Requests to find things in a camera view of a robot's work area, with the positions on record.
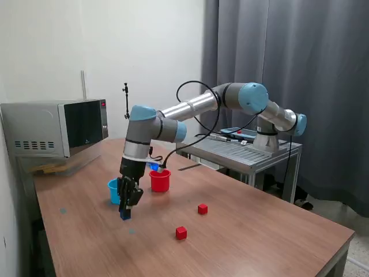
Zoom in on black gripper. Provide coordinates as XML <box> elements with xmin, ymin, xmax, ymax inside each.
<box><xmin>118</xmin><ymin>158</ymin><xmax>146</xmax><ymax>220</ymax></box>

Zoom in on blue plastic cup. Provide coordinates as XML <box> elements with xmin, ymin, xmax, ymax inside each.
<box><xmin>107</xmin><ymin>178</ymin><xmax>122</xmax><ymax>205</ymax></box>

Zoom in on red plastic cup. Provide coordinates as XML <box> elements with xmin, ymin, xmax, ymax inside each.
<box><xmin>148</xmin><ymin>169</ymin><xmax>172</xmax><ymax>193</ymax></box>

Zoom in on wooden blocks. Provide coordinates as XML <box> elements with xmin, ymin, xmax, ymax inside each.
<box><xmin>28</xmin><ymin>163</ymin><xmax>67</xmax><ymax>175</ymax></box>

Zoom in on silver microwave oven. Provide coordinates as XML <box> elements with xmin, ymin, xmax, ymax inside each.
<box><xmin>0</xmin><ymin>99</ymin><xmax>109</xmax><ymax>159</ymax></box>

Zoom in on blue teach pendant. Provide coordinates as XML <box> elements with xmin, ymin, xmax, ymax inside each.
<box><xmin>220</xmin><ymin>126</ymin><xmax>257</xmax><ymax>141</ymax></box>

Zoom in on grey metal robot stand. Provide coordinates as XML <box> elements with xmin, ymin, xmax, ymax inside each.
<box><xmin>175</xmin><ymin>134</ymin><xmax>303</xmax><ymax>204</ymax></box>

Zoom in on grey curtain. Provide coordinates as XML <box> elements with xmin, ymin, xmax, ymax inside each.
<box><xmin>200</xmin><ymin>0</ymin><xmax>369</xmax><ymax>219</ymax></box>

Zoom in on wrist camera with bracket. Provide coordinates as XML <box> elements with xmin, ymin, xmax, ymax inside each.
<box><xmin>145</xmin><ymin>160</ymin><xmax>167</xmax><ymax>174</ymax></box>

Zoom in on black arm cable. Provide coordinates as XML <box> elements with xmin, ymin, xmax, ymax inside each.
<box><xmin>163</xmin><ymin>80</ymin><xmax>269</xmax><ymax>170</ymax></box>

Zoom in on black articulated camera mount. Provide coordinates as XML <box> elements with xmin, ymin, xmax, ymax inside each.
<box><xmin>121</xmin><ymin>82</ymin><xmax>131</xmax><ymax>121</ymax></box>

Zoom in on black cable with metal connector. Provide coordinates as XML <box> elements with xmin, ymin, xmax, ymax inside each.
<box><xmin>194</xmin><ymin>132</ymin><xmax>249</xmax><ymax>145</ymax></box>

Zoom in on black power cable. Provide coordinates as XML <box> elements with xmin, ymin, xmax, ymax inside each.
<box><xmin>278</xmin><ymin>134</ymin><xmax>292</xmax><ymax>200</ymax></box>

